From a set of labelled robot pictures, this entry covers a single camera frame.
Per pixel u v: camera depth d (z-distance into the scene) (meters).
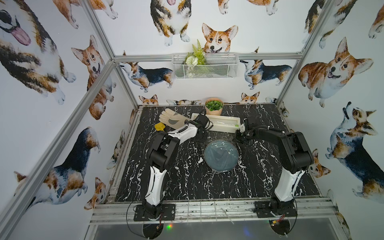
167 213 0.74
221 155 0.90
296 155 0.52
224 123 1.01
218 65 0.92
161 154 0.56
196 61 0.82
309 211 0.75
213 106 1.01
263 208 0.74
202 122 0.81
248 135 0.76
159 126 1.07
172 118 1.10
